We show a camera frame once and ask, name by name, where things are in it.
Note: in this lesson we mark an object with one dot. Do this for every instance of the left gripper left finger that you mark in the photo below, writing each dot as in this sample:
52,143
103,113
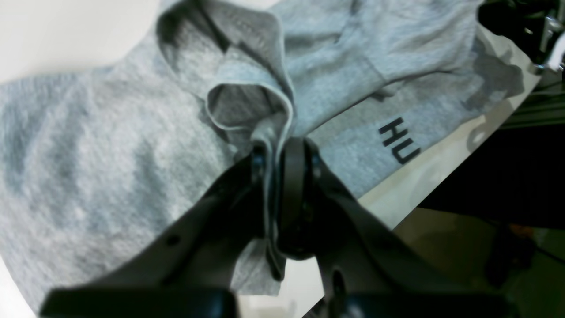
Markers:
187,271

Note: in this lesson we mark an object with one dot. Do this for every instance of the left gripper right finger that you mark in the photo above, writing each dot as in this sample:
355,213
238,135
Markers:
366,270

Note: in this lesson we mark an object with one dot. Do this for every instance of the grey T-shirt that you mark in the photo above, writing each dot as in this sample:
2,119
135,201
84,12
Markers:
95,165

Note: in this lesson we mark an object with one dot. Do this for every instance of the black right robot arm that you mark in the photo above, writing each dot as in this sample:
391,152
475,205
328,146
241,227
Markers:
535,26

